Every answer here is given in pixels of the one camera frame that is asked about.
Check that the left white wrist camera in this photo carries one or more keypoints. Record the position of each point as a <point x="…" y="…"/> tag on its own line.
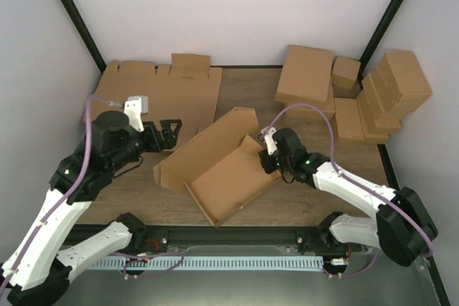
<point x="134" y="107"/>

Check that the low cardboard box stack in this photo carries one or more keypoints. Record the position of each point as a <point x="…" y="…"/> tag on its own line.
<point x="375" y="138"/>

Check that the large folded cardboard box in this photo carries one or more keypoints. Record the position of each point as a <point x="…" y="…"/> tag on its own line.
<point x="305" y="76"/>

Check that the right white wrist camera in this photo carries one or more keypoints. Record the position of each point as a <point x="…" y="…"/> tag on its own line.
<point x="266" y="136"/>

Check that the brown cardboard box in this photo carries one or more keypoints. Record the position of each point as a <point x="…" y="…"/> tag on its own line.
<point x="220" y="167"/>

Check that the leaning folded cardboard box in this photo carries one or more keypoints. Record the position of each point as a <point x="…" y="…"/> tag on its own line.
<point x="376" y="119"/>

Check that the light blue slotted cable duct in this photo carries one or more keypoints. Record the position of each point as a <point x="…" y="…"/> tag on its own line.
<point x="281" y="263"/>

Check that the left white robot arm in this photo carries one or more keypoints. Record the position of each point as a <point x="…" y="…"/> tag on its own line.
<point x="39" y="272"/>

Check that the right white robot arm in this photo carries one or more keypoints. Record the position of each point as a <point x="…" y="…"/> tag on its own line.
<point x="395" y="221"/>

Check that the middle folded cardboard box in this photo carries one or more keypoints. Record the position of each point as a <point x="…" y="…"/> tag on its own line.
<point x="346" y="122"/>

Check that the right black frame post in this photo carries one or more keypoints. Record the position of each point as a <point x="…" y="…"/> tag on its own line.
<point x="387" y="17"/>

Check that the flat cardboard sheet stack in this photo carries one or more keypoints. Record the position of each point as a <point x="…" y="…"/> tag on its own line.
<point x="187" y="89"/>

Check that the small folded cardboard box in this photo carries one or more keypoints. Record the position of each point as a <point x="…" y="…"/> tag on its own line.
<point x="345" y="71"/>

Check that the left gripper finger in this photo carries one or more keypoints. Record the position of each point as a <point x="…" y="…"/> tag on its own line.
<point x="170" y="136"/>
<point x="171" y="123"/>

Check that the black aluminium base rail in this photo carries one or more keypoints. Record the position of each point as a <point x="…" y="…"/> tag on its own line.
<point x="160" y="238"/>

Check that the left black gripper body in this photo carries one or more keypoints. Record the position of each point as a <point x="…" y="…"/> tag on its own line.
<point x="155" y="144"/>

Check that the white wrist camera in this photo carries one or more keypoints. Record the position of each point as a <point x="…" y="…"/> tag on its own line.
<point x="134" y="107"/>
<point x="266" y="136"/>

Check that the left black frame post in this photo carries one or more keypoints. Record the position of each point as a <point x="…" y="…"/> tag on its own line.
<point x="84" y="33"/>

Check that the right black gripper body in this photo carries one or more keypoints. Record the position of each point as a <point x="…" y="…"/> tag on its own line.
<point x="270" y="168"/>

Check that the black frame post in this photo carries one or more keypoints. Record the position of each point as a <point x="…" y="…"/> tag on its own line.
<point x="84" y="33"/>
<point x="387" y="17"/>

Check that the tall folded cardboard box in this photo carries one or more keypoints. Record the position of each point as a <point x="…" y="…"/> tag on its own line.
<point x="406" y="82"/>

